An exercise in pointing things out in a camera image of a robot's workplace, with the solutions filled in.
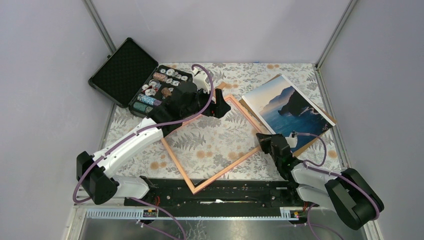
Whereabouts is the purple poker chip stack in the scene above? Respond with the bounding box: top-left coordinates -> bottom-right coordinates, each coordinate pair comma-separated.
152,99 -> 162,107

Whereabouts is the pink poker chip stack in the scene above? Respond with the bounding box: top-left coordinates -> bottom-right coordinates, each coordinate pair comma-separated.
152,72 -> 168,82

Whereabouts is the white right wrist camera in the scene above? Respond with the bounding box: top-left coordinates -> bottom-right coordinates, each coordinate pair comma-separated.
285,131 -> 298,148

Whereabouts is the mountain sea photo print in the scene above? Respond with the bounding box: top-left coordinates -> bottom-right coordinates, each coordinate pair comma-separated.
241,74 -> 336,154

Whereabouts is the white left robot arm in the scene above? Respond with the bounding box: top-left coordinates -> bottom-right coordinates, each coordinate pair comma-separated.
72,83 -> 231,206

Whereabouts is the floral patterned table mat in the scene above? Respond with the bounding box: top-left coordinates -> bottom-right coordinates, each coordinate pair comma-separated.
118,63 -> 324,182

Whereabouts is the wooden block upright piece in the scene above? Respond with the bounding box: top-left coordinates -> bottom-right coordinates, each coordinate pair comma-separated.
214,82 -> 227,93

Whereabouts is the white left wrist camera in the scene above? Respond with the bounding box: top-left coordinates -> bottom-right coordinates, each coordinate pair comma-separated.
192,68 -> 211,94

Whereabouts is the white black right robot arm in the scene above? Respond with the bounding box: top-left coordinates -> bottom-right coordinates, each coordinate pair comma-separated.
256,131 -> 385,230

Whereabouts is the blue poker chip stack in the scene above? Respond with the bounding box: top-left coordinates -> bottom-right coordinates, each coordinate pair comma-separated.
137,93 -> 156,106

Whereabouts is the black poker chip case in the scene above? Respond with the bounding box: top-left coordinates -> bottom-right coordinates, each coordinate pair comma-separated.
88,37 -> 193,117

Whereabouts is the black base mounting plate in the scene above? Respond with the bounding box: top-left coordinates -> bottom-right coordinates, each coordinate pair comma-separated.
91,177 -> 321,219

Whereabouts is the green poker chip stack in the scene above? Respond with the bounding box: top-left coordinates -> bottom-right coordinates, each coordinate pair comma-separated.
133,101 -> 153,114

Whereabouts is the light wooden picture frame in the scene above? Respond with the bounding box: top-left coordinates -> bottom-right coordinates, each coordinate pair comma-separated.
160,94 -> 271,195

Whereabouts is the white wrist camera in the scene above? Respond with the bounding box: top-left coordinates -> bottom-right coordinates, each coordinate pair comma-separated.
192,68 -> 211,94
285,131 -> 298,148

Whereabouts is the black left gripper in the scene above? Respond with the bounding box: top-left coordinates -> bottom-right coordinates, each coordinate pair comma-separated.
181,84 -> 231,119

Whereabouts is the brown poker chip stack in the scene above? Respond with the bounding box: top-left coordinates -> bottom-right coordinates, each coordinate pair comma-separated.
161,87 -> 172,99

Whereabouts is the brown cardboard backing board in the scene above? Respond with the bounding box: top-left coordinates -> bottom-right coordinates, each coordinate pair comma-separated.
239,74 -> 338,158

